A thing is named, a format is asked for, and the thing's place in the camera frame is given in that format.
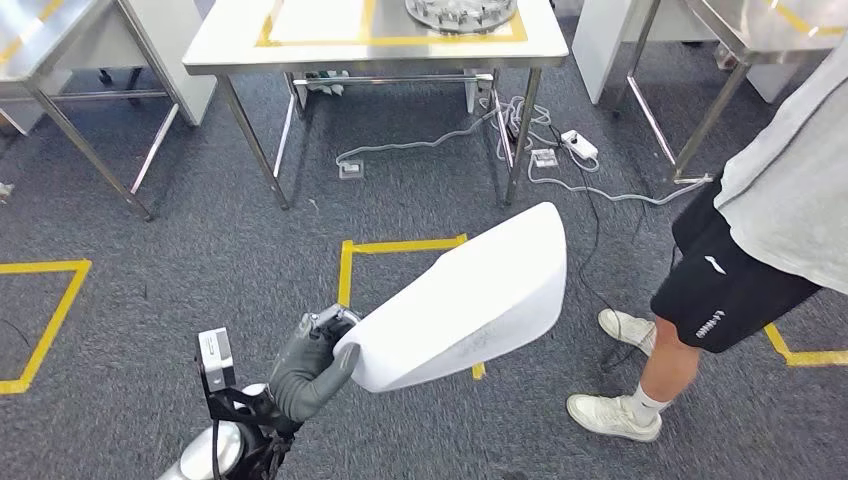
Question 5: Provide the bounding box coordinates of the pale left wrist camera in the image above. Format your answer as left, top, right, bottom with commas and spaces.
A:
196, 327, 238, 392

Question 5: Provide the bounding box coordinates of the white desk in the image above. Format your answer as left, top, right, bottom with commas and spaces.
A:
56, 0, 218, 127
715, 39, 796, 104
572, 0, 713, 104

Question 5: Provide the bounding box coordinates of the person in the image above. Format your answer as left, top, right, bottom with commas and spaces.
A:
566, 33, 848, 444

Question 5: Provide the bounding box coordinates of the yellow floor tape square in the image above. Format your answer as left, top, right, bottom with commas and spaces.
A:
0, 259, 93, 397
336, 233, 488, 382
763, 322, 848, 369

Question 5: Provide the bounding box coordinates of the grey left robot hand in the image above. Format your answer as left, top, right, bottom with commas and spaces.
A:
268, 304, 362, 425

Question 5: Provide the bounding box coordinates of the thin black cable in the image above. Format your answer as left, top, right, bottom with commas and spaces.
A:
549, 122, 680, 372

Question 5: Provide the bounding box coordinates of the yellow bench tape outline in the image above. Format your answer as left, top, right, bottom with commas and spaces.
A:
761, 0, 848, 38
0, 0, 66, 64
254, 0, 530, 49

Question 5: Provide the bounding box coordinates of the silver wheel cover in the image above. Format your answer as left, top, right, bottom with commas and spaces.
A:
404, 0, 519, 36

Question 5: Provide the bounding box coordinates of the white cable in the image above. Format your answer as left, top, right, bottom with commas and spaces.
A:
490, 95, 601, 174
527, 155, 715, 207
335, 109, 498, 167

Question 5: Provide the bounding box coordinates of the steel workbench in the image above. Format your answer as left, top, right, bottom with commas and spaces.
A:
182, 0, 571, 212
0, 0, 181, 222
622, 0, 848, 185

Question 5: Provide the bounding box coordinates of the white curved plastic part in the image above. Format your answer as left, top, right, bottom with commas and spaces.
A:
333, 201, 569, 394

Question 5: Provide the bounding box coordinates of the white power strip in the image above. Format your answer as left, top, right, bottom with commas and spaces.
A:
561, 129, 600, 162

